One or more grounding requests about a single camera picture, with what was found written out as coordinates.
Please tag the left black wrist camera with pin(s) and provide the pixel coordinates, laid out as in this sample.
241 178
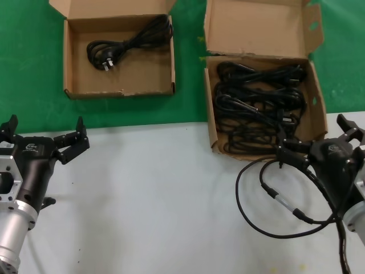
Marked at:
5 151

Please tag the cardboard box with tall lid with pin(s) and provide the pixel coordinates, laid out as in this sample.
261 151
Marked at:
256 25

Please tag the silver camera bracket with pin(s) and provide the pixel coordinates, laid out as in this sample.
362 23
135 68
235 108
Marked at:
7 161
361 185

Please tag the small black lever knob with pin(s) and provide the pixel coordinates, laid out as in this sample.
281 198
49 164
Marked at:
48 201

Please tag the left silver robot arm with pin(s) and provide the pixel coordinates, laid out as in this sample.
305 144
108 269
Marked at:
11 234

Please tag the shallow cardboard box torn rim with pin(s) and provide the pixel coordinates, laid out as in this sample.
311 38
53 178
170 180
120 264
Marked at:
128 80

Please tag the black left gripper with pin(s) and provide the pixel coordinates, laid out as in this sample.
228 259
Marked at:
37 160

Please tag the right silver camera bracket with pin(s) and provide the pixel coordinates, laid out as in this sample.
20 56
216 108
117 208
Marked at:
361 185

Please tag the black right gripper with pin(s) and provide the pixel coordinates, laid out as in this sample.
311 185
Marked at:
333 162

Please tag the left silver camera bracket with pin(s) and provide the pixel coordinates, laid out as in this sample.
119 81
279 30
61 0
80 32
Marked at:
7 161

